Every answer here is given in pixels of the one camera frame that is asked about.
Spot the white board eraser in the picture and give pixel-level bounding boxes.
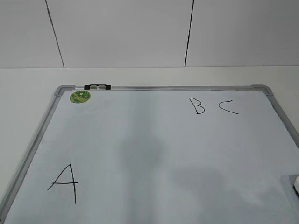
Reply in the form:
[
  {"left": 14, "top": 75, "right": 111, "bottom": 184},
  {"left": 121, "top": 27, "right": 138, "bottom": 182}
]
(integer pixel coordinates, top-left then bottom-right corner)
[{"left": 280, "top": 175, "right": 299, "bottom": 201}]

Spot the black marker clip holder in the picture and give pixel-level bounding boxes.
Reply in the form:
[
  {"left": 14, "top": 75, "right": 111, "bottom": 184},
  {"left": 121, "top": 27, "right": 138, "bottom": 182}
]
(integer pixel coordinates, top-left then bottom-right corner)
[{"left": 84, "top": 84, "right": 112, "bottom": 90}]

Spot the round green magnet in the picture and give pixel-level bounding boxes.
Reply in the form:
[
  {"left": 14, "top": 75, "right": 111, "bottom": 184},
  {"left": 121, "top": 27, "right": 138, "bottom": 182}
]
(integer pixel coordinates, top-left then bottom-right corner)
[{"left": 70, "top": 91, "right": 91, "bottom": 104}]

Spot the white board with grey frame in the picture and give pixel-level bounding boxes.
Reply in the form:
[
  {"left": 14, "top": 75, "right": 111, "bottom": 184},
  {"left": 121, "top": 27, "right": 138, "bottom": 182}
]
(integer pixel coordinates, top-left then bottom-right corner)
[{"left": 0, "top": 85, "right": 299, "bottom": 224}]

